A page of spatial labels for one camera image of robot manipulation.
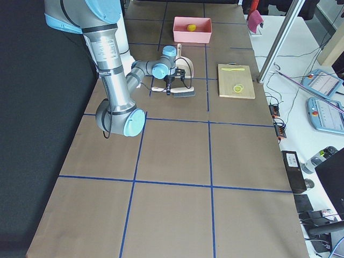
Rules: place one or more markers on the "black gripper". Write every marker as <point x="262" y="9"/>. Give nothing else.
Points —
<point x="169" y="81"/>

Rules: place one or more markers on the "beige plastic dustpan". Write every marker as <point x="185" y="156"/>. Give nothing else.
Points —
<point x="182" y="62"/>

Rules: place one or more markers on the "beige hand brush black bristles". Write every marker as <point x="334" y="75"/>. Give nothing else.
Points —
<point x="179" y="92"/>

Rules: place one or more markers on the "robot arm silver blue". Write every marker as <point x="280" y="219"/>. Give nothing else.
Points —
<point x="101" y="24"/>

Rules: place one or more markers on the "pink plastic bin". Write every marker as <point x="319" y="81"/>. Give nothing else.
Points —
<point x="201" y="35"/>

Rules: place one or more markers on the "light green plastic knife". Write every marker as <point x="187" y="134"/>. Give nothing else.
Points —
<point x="233" y="69"/>

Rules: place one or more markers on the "wooden cutting board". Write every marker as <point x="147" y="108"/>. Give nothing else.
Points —
<point x="235" y="84"/>

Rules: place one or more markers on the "lemon slice upper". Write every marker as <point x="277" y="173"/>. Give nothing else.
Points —
<point x="239" y="86"/>

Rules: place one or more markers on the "magenta cloth on stand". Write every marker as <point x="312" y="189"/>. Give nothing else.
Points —
<point x="255" y="22"/>

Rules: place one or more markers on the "blue teach pendant far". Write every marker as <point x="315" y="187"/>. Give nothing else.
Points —
<point x="322" y="83"/>

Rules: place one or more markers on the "blue teach pendant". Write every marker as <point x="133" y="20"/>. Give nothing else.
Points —
<point x="324" y="117"/>
<point x="322" y="83"/>

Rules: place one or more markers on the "blue teach pendant near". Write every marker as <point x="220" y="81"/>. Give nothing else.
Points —
<point x="324" y="117"/>

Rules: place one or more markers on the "black box with label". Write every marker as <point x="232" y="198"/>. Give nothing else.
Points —
<point x="293" y="171"/>

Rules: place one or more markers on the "aluminium frame post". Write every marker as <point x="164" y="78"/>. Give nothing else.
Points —
<point x="286" y="26"/>

